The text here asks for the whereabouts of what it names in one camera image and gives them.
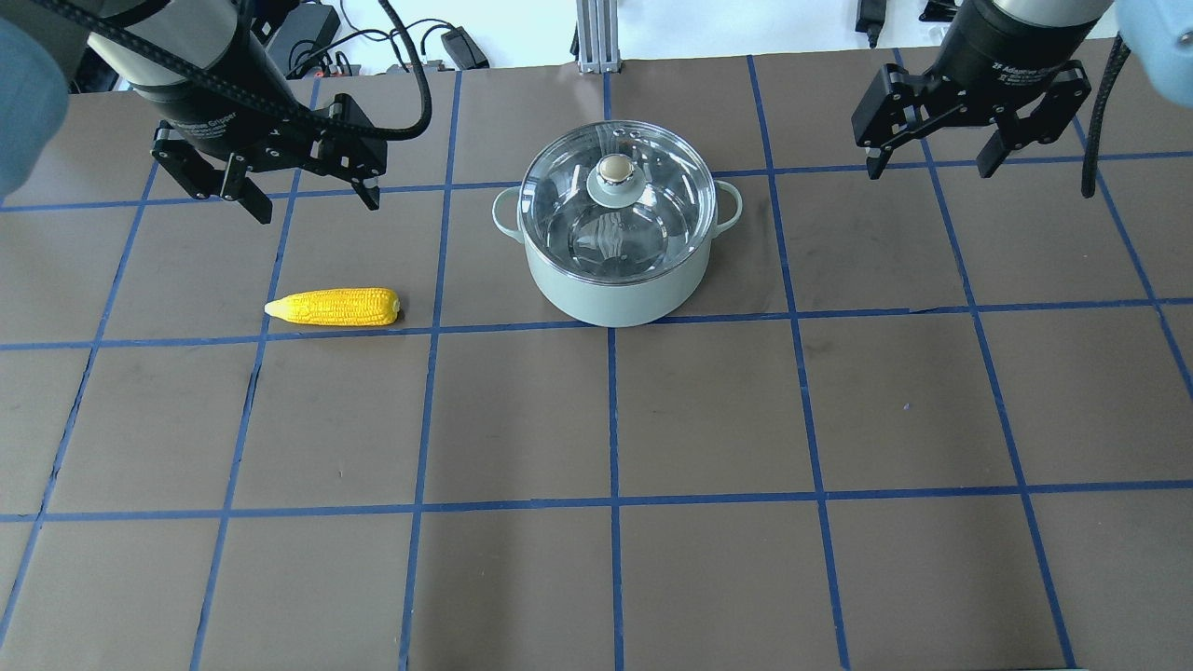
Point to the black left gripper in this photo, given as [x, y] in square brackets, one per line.
[216, 124]

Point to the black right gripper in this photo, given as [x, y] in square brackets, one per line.
[1008, 58]

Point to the yellow corn cob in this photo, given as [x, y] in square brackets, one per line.
[359, 306]

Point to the glass pot lid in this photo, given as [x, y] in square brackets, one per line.
[617, 202]

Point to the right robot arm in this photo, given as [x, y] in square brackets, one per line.
[1158, 33]

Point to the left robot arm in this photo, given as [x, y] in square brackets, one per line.
[41, 51]

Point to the black power brick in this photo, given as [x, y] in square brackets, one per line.
[290, 30]

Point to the black power adapter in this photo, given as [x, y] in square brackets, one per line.
[462, 50]

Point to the aluminium frame post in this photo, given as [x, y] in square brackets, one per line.
[596, 37]

